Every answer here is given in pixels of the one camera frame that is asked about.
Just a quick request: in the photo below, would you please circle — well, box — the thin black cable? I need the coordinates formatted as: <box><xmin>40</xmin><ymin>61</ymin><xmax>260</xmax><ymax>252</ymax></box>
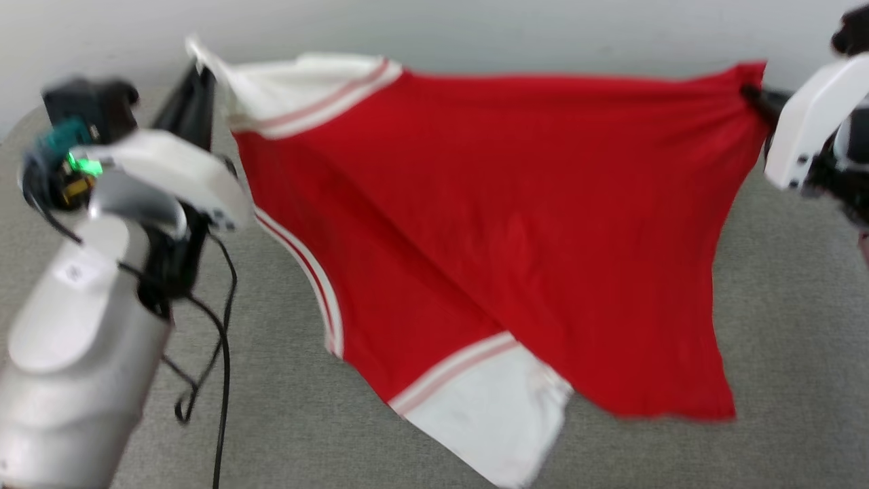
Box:
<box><xmin>119</xmin><ymin>261</ymin><xmax>228</xmax><ymax>425</ymax></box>
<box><xmin>207</xmin><ymin>231</ymin><xmax>240</xmax><ymax>489</ymax></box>

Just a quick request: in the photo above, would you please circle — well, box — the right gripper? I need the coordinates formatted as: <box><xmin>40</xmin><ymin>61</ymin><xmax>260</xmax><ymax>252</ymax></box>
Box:
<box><xmin>739</xmin><ymin>53</ymin><xmax>869</xmax><ymax>192</ymax></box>

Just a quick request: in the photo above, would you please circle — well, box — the red and white garment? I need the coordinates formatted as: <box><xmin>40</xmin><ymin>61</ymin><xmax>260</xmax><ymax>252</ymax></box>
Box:
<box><xmin>185</xmin><ymin>34</ymin><xmax>771</xmax><ymax>489</ymax></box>

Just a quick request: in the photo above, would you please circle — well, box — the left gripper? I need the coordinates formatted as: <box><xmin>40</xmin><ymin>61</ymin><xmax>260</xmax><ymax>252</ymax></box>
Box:
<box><xmin>70</xmin><ymin>65</ymin><xmax>253</xmax><ymax>232</ymax></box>

